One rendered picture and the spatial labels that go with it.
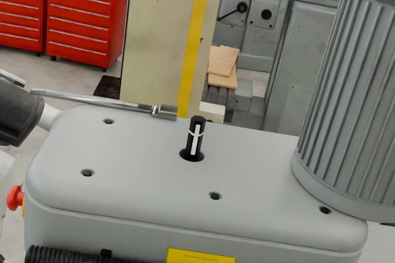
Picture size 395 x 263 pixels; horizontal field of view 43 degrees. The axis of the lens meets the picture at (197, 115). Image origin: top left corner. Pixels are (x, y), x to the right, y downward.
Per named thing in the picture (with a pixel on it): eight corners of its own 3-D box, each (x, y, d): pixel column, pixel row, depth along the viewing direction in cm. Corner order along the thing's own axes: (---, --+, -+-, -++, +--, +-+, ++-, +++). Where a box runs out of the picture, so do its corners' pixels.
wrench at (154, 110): (27, 97, 81) (27, 93, 81) (34, 87, 85) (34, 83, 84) (176, 121, 82) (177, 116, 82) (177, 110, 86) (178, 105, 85)
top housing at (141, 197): (10, 277, 68) (9, 182, 61) (62, 171, 92) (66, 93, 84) (344, 326, 71) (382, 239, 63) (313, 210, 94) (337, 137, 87)
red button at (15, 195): (3, 215, 78) (3, 194, 76) (13, 199, 81) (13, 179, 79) (25, 218, 78) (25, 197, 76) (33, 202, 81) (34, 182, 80)
